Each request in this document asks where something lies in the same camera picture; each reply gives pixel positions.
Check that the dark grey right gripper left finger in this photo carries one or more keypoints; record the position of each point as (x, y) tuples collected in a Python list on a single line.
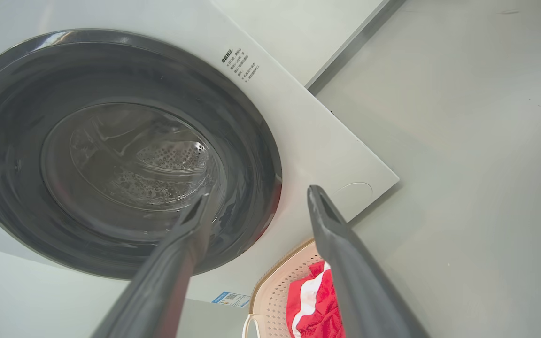
[(172, 263)]

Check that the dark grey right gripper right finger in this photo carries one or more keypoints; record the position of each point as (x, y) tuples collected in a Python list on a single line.
[(350, 277)]

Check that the cream perforated laundry basket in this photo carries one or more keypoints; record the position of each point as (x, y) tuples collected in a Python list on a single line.
[(270, 300)]

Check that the red and white garment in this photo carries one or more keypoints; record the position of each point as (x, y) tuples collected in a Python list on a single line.
[(320, 312)]

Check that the blue QR code sticker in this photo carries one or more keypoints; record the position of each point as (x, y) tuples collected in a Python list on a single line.
[(230, 299)]

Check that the round white filter cover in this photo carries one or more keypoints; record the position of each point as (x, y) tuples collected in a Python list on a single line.
[(359, 192)]

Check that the white front-load washing machine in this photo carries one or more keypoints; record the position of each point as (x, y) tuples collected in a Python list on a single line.
[(308, 141)]

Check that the black printed text label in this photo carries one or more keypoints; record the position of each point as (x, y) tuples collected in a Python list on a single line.
[(240, 65)]

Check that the grey wall trim strip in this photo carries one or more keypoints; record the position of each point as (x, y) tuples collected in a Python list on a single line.
[(355, 40)]

